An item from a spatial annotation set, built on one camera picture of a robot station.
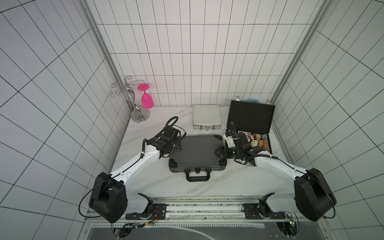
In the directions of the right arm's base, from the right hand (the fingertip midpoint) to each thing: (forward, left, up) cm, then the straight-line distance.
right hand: (220, 148), depth 88 cm
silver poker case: (+27, +8, -3) cm, 28 cm away
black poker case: (-7, +13, 0) cm, 15 cm away
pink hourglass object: (+28, +50, +10) cm, 58 cm away
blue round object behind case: (+44, -29, 0) cm, 52 cm away
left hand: (-4, +28, +3) cm, 28 cm away
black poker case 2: (+23, -24, +1) cm, 33 cm away
